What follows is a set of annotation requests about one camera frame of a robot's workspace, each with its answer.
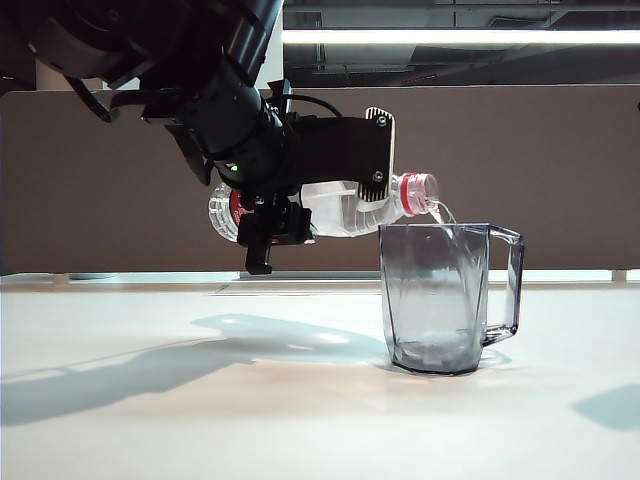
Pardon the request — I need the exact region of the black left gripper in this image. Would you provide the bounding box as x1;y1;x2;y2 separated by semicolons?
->
234;122;317;275

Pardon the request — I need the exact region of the clear red-label water bottle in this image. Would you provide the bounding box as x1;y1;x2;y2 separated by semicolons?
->
207;171;442;246

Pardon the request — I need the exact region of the grey transparent plastic mug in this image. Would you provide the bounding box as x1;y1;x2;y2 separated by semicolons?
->
377;222;526;377

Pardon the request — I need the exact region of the brown desk partition panel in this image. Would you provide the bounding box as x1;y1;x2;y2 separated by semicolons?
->
0;87;640;275

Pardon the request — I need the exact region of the tan round column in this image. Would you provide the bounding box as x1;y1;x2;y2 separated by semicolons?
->
34;57;71;92

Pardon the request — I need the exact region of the white ceiling light strip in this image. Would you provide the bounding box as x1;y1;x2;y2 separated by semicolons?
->
281;28;640;46

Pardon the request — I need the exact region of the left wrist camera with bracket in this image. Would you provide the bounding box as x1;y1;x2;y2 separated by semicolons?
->
292;106;397;204

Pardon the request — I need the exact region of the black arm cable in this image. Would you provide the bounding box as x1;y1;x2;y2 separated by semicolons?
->
287;93;347;121

